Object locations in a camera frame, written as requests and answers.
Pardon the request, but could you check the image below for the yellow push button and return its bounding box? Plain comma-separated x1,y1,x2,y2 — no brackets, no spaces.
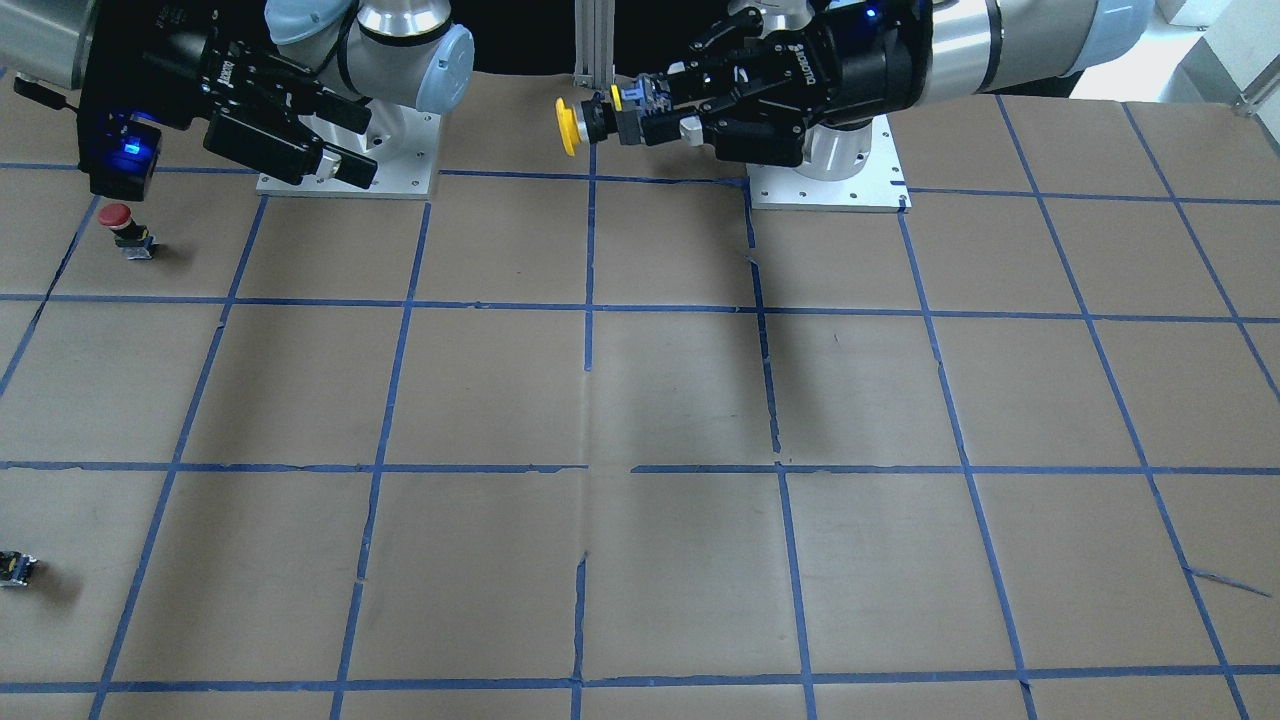
556,76,681,158

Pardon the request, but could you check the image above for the red push button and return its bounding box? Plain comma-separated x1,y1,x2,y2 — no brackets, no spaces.
96,202,156,261

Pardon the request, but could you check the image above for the small black contact block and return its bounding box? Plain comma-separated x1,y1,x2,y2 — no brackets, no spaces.
0,550,40,588

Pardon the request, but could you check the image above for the aluminium frame post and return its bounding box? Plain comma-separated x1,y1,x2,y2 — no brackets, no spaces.
573,0,616,92

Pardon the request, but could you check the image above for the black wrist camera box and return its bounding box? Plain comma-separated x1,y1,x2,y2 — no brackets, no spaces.
77,111,163,202

